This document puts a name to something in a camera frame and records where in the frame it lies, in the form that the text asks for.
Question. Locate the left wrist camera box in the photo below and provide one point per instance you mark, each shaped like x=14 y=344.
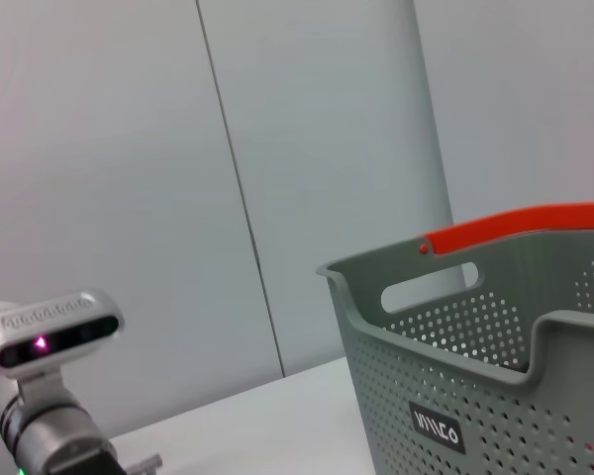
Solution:
x=49 y=331

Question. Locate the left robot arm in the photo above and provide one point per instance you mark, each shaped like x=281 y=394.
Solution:
x=44 y=425

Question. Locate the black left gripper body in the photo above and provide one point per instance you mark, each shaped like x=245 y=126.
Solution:
x=114 y=460

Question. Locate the grey perforated storage basket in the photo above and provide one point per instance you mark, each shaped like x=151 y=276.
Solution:
x=450 y=396

